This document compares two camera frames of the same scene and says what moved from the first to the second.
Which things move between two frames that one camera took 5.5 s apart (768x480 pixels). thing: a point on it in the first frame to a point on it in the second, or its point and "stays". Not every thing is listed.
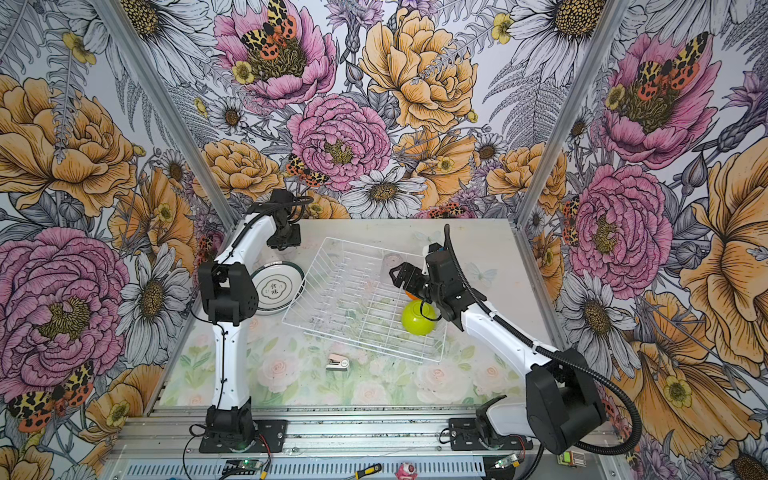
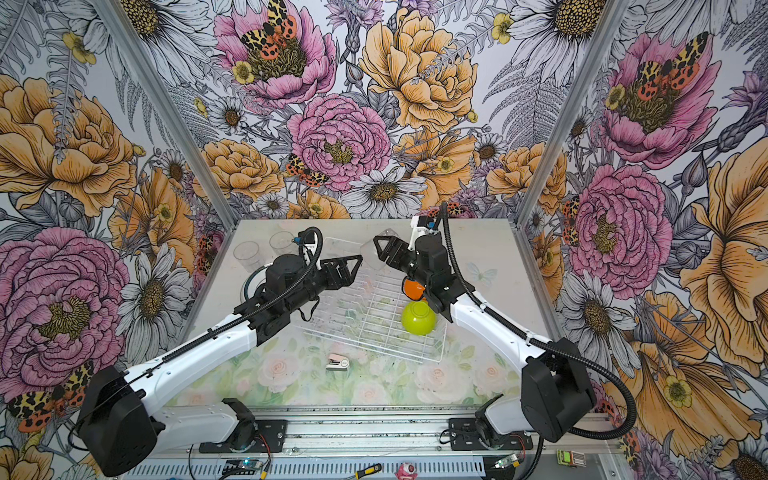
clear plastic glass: x=389 y=261 to x=370 y=253
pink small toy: x=406 y=471 stays
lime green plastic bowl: x=413 y=320 stays
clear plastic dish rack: x=344 y=293 stays
